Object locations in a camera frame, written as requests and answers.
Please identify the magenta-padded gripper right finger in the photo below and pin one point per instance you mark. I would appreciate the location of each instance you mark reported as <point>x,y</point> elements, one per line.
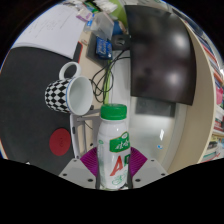
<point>150,171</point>

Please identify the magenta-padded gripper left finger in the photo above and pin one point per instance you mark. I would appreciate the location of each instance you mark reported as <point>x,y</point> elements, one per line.
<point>75,171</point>

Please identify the white drink bottle green cap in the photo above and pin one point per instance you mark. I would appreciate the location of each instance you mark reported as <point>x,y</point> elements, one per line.
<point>113,153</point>

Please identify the flat round red coaster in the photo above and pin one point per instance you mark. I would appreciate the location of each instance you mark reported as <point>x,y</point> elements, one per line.
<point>60,142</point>

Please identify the grey metal laptop stand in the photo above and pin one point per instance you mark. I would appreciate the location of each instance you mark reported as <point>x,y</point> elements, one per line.
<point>76,133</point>

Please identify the black white checkered mug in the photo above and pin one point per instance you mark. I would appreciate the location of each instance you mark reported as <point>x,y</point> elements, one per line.
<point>56,95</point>

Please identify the black desk mat red edge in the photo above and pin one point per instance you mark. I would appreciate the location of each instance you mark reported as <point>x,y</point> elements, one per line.
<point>23,110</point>

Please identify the black computer monitor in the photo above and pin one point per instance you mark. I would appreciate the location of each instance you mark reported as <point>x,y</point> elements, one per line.
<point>160,56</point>

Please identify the small blue device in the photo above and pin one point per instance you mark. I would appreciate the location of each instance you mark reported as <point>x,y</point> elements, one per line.
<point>104,48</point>

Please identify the open white notebook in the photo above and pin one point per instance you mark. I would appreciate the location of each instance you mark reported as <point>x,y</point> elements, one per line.
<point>50,30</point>

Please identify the clear plastic box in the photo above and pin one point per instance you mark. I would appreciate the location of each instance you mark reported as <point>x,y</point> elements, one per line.
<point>101,25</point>

